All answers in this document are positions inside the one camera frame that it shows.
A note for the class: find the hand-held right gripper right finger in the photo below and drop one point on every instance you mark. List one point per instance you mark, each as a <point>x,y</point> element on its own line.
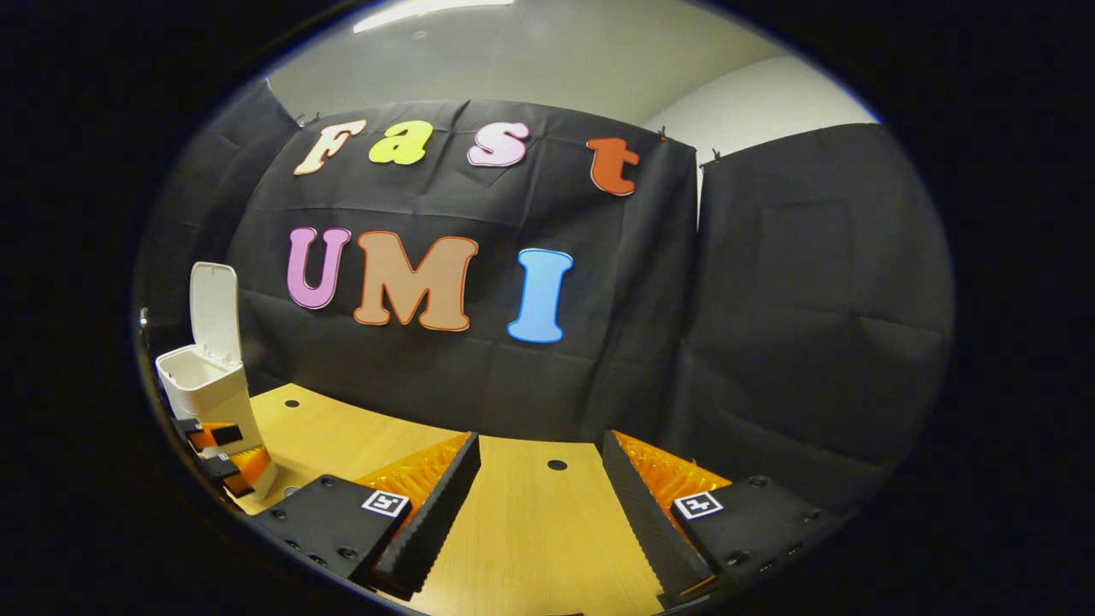
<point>650,530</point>

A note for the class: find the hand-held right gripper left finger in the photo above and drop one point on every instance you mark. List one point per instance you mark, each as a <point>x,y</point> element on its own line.
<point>440,522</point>

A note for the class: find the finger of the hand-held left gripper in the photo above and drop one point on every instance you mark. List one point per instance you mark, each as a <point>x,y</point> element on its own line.
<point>214,435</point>
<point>248,470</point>

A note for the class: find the white desktop garbage bin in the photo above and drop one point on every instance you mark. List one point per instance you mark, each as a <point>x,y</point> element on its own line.
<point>214,389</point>

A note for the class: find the wooden desktop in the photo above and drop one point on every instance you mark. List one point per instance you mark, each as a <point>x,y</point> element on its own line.
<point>530,530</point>

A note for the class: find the black backdrop cloth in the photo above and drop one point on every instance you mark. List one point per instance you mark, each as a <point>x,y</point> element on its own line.
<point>770,299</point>

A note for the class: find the ceiling light panel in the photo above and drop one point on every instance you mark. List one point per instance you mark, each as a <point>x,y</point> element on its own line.
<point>428,12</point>

